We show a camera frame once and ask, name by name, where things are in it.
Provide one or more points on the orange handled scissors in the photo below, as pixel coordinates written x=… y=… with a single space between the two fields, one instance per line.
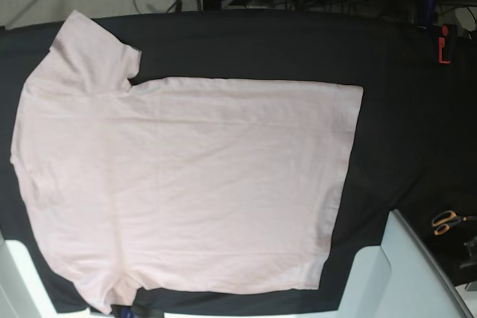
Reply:
x=444 y=221

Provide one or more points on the pink T-shirt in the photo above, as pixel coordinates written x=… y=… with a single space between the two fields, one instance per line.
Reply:
x=184 y=183

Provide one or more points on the red and black clamp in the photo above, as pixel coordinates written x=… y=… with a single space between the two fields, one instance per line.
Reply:
x=446 y=43

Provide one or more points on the black table cloth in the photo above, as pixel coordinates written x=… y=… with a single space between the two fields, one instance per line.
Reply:
x=415 y=145

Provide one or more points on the white base block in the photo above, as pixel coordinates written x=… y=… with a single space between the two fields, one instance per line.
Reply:
x=23 y=294
x=399 y=278

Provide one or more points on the black device right edge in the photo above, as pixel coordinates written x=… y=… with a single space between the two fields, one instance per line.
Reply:
x=471 y=247

